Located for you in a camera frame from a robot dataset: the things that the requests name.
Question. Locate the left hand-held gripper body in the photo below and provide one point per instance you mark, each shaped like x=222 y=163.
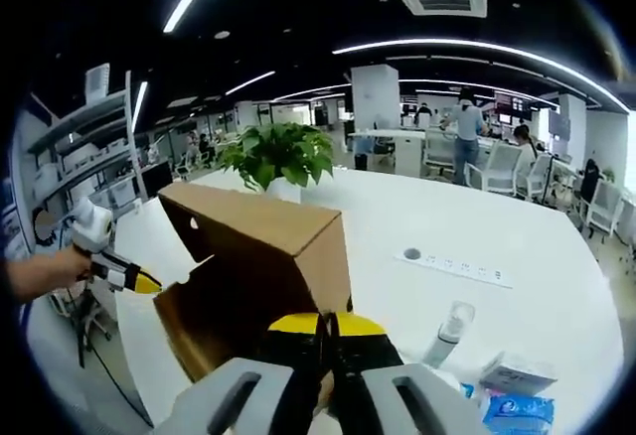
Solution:
x=94 y=226

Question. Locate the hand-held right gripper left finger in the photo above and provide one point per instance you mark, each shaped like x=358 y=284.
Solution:
x=278 y=390

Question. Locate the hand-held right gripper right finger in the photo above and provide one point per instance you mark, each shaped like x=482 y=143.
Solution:
x=372 y=390

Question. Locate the brown cardboard shoe box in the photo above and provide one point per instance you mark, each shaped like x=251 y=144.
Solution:
x=258 y=246

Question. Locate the person's left hand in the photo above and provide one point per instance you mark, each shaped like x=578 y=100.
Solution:
x=74 y=263

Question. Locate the black monitor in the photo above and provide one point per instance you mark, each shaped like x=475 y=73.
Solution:
x=156 y=179

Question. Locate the light strip beside shelf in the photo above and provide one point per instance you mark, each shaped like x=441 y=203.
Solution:
x=140 y=107

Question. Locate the small white carton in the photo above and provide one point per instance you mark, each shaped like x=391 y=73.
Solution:
x=517 y=373

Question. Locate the white table socket strip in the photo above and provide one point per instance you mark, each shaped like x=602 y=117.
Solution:
x=454 y=268

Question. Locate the blue plastic packet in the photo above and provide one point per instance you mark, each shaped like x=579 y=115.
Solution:
x=519 y=412

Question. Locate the green potted plant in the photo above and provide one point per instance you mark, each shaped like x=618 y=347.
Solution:
x=278 y=154

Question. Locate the short ceiling light strip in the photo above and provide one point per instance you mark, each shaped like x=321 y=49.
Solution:
x=250 y=82

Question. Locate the white counter desk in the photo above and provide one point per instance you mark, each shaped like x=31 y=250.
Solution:
x=387 y=152

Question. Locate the row of white office chairs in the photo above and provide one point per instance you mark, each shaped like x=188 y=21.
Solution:
x=502 y=167

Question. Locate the white square pillar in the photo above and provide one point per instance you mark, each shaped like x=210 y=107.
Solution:
x=375 y=97

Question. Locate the black jacket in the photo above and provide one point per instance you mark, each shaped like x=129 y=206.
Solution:
x=590 y=182

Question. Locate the long curved ceiling light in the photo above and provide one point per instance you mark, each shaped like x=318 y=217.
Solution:
x=472 y=45

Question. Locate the wall display screen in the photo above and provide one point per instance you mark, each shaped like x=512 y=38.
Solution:
x=512 y=102

